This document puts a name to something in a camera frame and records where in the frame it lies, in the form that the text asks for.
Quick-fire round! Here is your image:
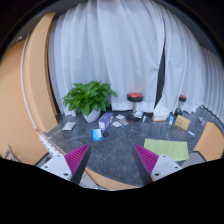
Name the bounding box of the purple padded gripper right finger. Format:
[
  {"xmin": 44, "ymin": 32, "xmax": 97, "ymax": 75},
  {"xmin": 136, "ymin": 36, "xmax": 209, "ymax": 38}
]
[{"xmin": 132, "ymin": 143, "xmax": 184, "ymax": 186}]

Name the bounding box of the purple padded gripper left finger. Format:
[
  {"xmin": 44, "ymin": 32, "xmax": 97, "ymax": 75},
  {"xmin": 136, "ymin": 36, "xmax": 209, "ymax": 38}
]
[{"xmin": 39, "ymin": 143, "xmax": 92, "ymax": 185}]

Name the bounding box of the green towel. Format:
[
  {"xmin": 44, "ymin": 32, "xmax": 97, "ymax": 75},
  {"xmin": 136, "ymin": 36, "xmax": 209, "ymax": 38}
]
[{"xmin": 144, "ymin": 138, "xmax": 189, "ymax": 161}]

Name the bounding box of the blue and white box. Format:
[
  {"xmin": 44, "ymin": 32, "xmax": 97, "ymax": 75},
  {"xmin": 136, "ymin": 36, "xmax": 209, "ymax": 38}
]
[{"xmin": 92, "ymin": 129, "xmax": 102, "ymax": 141}]

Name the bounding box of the white paper packet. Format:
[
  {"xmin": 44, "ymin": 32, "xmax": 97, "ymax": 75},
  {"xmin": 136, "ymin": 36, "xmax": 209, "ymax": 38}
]
[{"xmin": 63, "ymin": 122, "xmax": 76, "ymax": 131}]

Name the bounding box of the small black object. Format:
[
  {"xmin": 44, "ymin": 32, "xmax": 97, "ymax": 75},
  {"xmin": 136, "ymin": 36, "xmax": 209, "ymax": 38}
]
[{"xmin": 102, "ymin": 132, "xmax": 109, "ymax": 137}]

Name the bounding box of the white tissue box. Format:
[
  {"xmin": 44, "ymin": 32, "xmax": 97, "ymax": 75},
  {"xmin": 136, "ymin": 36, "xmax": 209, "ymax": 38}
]
[{"xmin": 152, "ymin": 99, "xmax": 170, "ymax": 122}]

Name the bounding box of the small white bottle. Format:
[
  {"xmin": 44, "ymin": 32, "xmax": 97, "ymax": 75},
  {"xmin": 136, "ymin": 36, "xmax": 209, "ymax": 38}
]
[{"xmin": 169, "ymin": 113, "xmax": 174, "ymax": 125}]

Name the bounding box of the purple box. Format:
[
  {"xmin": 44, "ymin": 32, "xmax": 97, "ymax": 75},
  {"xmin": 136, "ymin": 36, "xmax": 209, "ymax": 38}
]
[{"xmin": 98, "ymin": 112, "xmax": 113, "ymax": 131}]

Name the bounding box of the white plant pot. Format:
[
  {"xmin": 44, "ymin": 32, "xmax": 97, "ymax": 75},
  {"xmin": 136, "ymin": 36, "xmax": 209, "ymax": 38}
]
[{"xmin": 84, "ymin": 109, "xmax": 100, "ymax": 123}]

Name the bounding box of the yellow card box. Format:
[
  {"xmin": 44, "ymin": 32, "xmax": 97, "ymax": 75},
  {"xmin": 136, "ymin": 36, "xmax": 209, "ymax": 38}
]
[{"xmin": 175, "ymin": 115, "xmax": 190, "ymax": 130}]

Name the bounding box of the green potted plant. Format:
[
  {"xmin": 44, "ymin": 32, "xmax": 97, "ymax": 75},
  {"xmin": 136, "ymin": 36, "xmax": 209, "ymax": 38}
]
[{"xmin": 62, "ymin": 81, "xmax": 117, "ymax": 116}]

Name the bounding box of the red black stool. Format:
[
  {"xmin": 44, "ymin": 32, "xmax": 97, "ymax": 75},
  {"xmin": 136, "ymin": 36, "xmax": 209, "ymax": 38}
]
[
  {"xmin": 126, "ymin": 92, "xmax": 144, "ymax": 122},
  {"xmin": 174, "ymin": 95, "xmax": 187, "ymax": 116}
]

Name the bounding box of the orange chair right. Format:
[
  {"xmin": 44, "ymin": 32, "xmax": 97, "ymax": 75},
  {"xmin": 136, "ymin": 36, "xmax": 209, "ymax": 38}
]
[{"xmin": 194, "ymin": 122, "xmax": 224, "ymax": 161}]

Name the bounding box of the white curtain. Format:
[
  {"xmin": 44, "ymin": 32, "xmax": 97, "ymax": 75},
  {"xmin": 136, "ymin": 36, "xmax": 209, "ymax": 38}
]
[{"xmin": 48, "ymin": 0, "xmax": 224, "ymax": 123}]

